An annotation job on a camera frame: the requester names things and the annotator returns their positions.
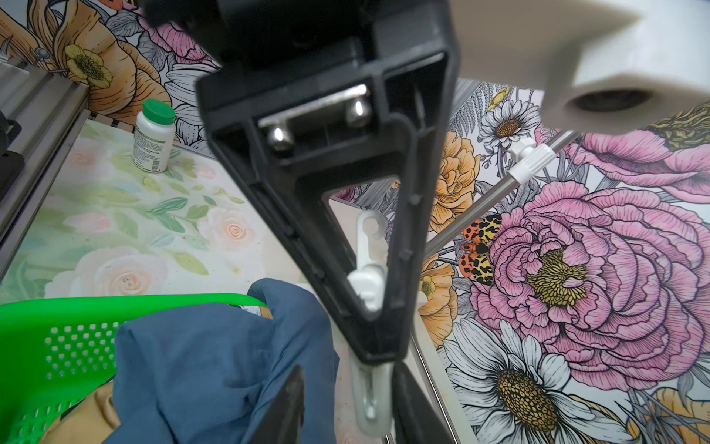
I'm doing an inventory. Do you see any white plastic clothespin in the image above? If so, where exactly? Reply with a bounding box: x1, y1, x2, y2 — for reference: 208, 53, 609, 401
348, 210, 394, 438

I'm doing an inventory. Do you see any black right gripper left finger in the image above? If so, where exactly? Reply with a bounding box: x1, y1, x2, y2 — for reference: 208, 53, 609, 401
250, 366, 305, 444

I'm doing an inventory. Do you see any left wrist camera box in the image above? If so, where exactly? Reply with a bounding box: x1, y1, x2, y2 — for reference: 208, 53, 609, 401
450, 1, 709, 135

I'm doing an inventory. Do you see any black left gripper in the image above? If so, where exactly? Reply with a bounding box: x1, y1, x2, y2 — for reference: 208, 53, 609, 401
141, 1, 460, 364

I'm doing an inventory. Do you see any green perforated plastic basket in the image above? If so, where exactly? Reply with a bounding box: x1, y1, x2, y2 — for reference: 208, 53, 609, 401
1, 293, 265, 443

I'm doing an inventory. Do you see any green capped bottle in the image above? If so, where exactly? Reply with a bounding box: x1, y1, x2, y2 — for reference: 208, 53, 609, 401
131, 99, 176, 173

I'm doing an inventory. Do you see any metal clothes rack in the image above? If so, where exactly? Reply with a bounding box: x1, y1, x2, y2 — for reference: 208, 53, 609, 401
410, 131, 580, 443

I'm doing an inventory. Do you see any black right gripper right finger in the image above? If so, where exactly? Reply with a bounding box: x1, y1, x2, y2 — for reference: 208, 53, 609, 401
392, 362, 454, 444

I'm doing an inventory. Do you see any tan tank top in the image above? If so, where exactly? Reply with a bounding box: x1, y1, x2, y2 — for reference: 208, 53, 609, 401
40, 381, 120, 444

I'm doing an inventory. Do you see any light blue t-shirt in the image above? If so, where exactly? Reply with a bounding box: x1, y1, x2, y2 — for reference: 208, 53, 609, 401
109, 279, 338, 443

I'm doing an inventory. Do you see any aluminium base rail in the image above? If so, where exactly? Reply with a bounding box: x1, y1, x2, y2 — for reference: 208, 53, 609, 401
1, 55, 89, 275

